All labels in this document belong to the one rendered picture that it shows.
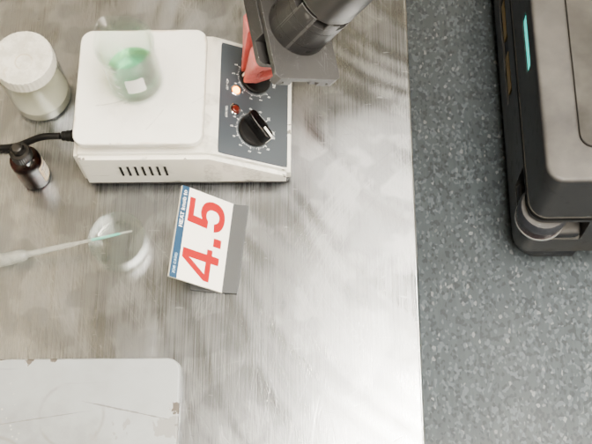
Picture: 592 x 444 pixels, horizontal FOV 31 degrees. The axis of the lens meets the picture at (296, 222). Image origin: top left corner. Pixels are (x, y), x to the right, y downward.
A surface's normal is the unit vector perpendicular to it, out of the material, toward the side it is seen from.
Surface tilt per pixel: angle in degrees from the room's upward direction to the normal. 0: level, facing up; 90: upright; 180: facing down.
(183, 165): 90
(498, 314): 0
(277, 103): 30
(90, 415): 0
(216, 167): 90
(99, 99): 0
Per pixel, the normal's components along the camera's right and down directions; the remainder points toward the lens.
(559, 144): -0.04, -0.37
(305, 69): 0.47, -0.33
